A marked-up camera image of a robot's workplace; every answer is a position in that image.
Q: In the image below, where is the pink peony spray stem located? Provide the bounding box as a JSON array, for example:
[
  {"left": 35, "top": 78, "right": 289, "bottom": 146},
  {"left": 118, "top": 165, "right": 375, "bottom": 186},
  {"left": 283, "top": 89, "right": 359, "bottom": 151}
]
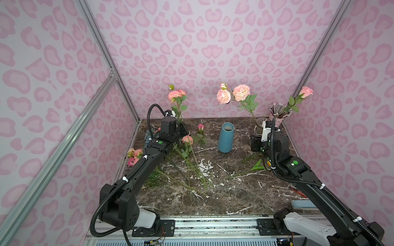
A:
[{"left": 168, "top": 84, "right": 188, "bottom": 123}]

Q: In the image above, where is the pale pink rose spray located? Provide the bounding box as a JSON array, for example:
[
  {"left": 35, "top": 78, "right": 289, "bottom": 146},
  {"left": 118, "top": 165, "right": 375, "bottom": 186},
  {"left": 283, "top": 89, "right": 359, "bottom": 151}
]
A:
[{"left": 216, "top": 83, "right": 259, "bottom": 124}]

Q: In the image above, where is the pink artificial rose stem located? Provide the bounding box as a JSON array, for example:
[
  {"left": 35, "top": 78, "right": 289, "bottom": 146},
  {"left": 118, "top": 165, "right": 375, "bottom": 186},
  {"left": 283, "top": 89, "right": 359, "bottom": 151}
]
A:
[{"left": 283, "top": 86, "right": 314, "bottom": 113}]

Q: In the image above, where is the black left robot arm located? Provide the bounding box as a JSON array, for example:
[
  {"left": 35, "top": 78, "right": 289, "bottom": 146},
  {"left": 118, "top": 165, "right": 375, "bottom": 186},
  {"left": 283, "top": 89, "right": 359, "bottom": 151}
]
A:
[{"left": 89, "top": 109, "right": 189, "bottom": 237}]

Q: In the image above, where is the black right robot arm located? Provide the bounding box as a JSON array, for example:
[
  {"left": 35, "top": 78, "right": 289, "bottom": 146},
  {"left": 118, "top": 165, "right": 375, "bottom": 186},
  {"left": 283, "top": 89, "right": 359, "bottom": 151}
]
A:
[{"left": 251, "top": 120, "right": 384, "bottom": 246}]

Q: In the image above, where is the clear glass vase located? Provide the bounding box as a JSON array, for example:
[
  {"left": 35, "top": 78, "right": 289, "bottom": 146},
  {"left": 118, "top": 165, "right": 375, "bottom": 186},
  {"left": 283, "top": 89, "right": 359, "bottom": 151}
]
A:
[{"left": 254, "top": 117, "right": 271, "bottom": 135}]

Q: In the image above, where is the teal ceramic vase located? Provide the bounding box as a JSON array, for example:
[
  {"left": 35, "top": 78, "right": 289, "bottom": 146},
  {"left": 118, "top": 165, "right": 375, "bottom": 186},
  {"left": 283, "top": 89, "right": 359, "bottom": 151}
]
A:
[{"left": 218, "top": 123, "right": 235, "bottom": 153}]

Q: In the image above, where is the small magenta flower stem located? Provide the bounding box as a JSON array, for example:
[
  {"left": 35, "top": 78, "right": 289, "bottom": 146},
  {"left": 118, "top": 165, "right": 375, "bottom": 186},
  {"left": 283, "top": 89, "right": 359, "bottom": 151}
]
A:
[{"left": 194, "top": 124, "right": 207, "bottom": 145}]

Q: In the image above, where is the pink pencil cup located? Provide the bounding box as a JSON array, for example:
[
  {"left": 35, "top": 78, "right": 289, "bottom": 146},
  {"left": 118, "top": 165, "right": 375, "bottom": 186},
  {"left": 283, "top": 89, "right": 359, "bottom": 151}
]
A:
[{"left": 269, "top": 102, "right": 292, "bottom": 128}]

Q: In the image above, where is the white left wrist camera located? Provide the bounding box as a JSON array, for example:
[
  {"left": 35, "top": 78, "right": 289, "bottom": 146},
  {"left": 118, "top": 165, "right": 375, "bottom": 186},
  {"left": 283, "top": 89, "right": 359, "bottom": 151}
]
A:
[{"left": 164, "top": 110, "right": 177, "bottom": 117}]

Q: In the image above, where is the red handled tool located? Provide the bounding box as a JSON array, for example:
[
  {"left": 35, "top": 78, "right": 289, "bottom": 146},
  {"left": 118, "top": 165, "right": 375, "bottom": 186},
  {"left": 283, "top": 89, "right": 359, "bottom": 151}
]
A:
[{"left": 290, "top": 188, "right": 308, "bottom": 199}]

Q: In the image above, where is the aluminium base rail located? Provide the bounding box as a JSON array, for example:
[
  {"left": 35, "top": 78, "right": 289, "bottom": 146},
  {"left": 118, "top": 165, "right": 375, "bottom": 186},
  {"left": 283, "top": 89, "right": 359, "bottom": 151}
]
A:
[{"left": 82, "top": 215, "right": 339, "bottom": 246}]

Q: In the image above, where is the diagonal aluminium frame bar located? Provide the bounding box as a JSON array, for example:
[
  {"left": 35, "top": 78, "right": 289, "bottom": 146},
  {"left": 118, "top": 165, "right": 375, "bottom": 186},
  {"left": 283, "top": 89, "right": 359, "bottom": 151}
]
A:
[{"left": 1, "top": 75, "right": 118, "bottom": 246}]

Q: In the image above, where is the aluminium frame post left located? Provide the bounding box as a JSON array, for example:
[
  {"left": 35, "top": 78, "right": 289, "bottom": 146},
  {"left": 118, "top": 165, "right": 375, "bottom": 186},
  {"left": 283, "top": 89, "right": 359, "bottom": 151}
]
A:
[{"left": 75, "top": 0, "right": 141, "bottom": 123}]

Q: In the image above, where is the aluminium frame post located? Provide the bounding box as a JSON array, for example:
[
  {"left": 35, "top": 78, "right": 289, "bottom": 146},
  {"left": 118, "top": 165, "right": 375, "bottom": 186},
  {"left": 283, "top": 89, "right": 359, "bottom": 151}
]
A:
[
  {"left": 292, "top": 0, "right": 355, "bottom": 97},
  {"left": 75, "top": 0, "right": 141, "bottom": 123}
]

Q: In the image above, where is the aluminium frame post right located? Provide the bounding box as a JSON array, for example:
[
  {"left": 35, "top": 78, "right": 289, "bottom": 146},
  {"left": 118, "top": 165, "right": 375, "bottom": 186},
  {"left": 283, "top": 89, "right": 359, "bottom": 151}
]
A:
[{"left": 292, "top": 0, "right": 355, "bottom": 97}]

